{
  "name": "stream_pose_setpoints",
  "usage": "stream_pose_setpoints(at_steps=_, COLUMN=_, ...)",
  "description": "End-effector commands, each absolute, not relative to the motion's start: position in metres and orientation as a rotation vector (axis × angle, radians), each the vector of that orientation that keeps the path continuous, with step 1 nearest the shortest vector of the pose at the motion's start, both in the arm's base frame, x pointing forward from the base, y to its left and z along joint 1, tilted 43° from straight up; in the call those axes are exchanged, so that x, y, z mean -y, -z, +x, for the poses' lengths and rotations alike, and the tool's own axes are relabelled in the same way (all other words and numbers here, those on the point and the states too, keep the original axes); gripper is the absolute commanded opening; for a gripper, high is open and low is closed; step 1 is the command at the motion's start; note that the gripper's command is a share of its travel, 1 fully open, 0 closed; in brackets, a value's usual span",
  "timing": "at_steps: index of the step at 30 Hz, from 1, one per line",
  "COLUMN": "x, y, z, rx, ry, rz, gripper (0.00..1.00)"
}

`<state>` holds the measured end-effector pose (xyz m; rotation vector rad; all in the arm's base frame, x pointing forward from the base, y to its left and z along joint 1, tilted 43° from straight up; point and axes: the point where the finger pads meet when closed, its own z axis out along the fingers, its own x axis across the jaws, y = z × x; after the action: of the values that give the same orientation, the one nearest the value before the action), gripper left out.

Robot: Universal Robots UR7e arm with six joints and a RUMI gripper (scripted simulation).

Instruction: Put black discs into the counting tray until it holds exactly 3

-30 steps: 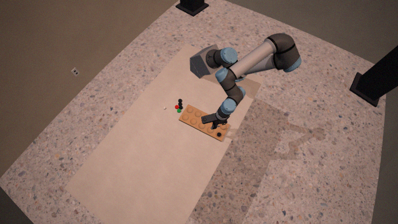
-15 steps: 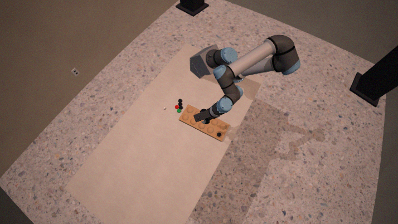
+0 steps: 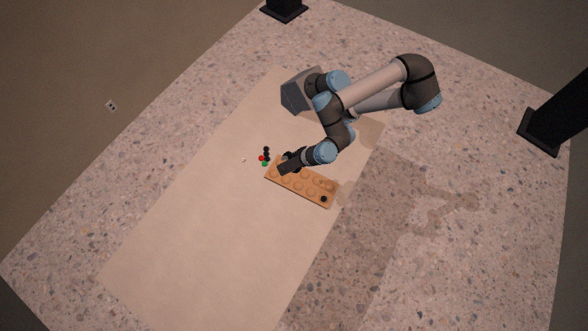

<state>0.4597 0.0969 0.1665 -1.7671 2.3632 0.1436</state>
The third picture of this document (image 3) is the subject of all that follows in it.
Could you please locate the orange counting tray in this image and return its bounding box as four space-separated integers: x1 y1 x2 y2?
264 155 339 209

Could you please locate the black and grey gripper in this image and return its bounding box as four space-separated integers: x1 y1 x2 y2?
281 146 306 173

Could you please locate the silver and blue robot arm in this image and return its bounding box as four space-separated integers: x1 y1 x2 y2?
301 54 442 166

